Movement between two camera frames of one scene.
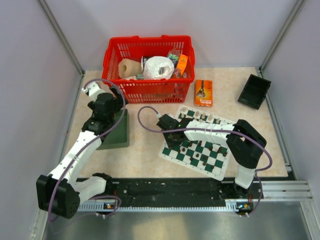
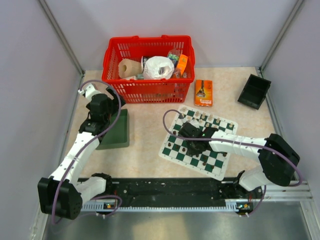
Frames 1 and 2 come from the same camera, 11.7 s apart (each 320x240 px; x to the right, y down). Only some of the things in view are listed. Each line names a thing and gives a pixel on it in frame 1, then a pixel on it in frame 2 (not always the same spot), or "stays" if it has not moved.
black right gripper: (170, 144) -> (193, 152)
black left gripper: (118, 101) stays
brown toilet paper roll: (129, 68) stays
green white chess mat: (210, 158) stays
